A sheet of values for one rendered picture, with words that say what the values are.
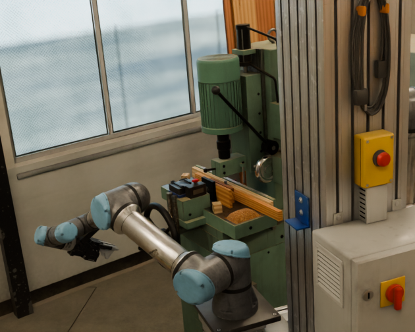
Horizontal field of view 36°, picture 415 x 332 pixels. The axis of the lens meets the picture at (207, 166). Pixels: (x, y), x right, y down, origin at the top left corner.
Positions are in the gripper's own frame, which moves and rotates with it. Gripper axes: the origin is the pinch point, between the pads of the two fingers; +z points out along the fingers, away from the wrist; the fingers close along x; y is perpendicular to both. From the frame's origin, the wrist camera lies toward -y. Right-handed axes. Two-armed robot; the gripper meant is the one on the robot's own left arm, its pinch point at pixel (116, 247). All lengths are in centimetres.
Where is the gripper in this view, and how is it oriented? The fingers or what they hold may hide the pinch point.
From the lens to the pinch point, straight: 274.4
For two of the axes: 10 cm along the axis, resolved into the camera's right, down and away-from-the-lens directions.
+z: 7.6, 2.7, 5.9
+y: -3.5, 9.3, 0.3
